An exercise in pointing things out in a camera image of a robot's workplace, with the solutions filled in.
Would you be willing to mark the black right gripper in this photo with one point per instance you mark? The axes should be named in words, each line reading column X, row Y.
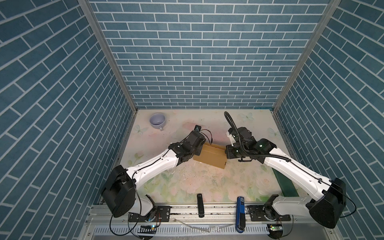
column 228, row 151

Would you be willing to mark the right controller board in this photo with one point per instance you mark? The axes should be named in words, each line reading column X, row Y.
column 275, row 228

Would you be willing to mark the green rectangular block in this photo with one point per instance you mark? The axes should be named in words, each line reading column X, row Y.
column 287, row 187

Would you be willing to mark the black marker pen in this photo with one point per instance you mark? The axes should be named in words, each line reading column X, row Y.
column 200, row 203

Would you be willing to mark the controller board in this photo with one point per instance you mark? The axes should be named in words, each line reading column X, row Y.
column 152, row 229
column 275, row 228

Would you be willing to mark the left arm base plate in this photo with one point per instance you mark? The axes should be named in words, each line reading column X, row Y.
column 163, row 211

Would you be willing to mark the brown cardboard box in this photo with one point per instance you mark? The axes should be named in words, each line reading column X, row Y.
column 213, row 155

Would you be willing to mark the left controller board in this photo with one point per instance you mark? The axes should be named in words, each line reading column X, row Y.
column 152, row 229

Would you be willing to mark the lavender ceramic cup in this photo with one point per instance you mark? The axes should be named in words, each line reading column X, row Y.
column 158, row 121

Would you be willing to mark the aluminium right corner post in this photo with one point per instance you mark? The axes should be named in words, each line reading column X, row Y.
column 318, row 30

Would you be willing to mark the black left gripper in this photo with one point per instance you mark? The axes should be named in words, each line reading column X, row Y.
column 199, row 148

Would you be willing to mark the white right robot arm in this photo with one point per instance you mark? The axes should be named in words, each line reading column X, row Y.
column 326, row 199

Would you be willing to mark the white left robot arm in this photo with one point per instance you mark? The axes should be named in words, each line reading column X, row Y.
column 120, row 191

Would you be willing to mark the aluminium front rail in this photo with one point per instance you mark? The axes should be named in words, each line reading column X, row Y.
column 185, row 224

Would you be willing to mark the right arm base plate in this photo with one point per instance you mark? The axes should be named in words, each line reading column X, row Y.
column 257, row 214

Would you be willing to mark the aluminium corner post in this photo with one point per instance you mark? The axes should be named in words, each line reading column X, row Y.
column 318, row 30
column 95, row 26

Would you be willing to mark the aluminium left corner post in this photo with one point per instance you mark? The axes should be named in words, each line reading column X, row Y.
column 95, row 26

